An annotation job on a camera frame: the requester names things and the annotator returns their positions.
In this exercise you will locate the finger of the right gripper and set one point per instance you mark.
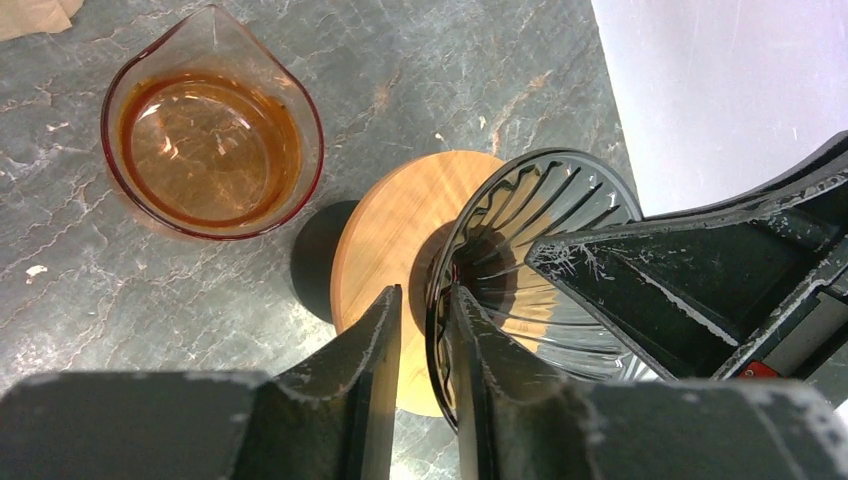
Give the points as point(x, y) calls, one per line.
point(707, 292)

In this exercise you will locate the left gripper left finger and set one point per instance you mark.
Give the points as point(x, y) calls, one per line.
point(329, 417)

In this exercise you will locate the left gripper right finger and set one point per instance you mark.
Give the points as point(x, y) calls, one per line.
point(520, 418)

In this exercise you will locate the light wooden ring holder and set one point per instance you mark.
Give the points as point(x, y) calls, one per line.
point(393, 236)

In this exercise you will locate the brown paper coffee filter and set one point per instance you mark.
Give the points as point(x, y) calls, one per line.
point(24, 17)

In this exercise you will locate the amber glass carafe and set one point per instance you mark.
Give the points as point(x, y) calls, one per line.
point(206, 135)

